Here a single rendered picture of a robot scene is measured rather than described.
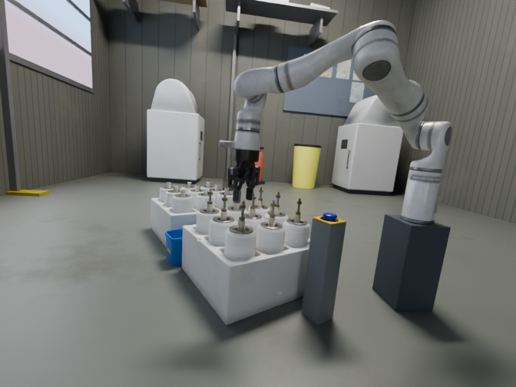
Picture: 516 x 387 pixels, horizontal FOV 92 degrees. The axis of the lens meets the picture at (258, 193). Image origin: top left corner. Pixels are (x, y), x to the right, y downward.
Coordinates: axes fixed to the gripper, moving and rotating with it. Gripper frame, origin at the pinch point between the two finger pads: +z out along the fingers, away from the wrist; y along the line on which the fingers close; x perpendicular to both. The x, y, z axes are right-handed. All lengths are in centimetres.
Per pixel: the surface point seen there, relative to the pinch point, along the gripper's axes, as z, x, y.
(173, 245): 26.3, 35.4, 4.9
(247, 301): 29.8, -6.6, -4.0
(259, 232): 11.9, -3.2, 6.3
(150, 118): -40, 229, 137
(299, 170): 10, 87, 273
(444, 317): 35, -59, 36
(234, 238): 11.6, -0.9, -4.5
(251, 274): 21.4, -6.9, -3.5
